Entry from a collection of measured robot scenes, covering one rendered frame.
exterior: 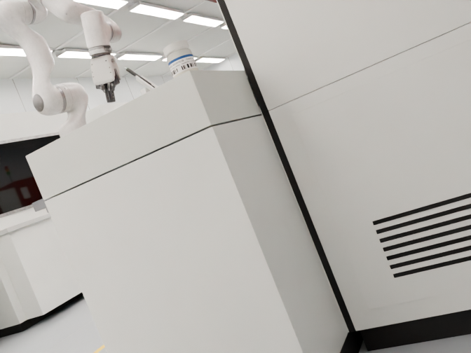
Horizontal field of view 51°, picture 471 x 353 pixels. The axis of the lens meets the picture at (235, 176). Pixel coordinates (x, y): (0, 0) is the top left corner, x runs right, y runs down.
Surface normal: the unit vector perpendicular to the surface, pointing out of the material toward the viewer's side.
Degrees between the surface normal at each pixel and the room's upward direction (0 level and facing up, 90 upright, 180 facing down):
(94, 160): 90
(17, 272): 90
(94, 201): 90
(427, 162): 90
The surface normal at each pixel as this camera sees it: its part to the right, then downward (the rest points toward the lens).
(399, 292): -0.40, 0.19
